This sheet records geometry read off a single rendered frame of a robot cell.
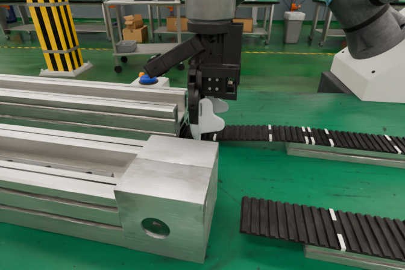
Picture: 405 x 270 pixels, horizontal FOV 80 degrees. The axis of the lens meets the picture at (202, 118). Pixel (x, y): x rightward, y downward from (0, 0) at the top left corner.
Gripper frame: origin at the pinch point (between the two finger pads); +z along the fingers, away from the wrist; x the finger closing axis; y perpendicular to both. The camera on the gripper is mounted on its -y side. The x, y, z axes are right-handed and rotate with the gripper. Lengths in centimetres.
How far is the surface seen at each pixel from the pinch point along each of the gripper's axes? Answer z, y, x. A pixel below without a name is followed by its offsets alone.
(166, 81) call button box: -3.9, -11.2, 14.5
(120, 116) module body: -4.3, -13.1, -4.7
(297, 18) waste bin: 34, 89, 478
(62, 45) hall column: 42, -223, 227
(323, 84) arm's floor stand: 5, 34, 46
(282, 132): -1.4, 15.6, -0.2
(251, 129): -0.7, 10.2, 1.2
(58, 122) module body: -1.4, -26.9, -4.6
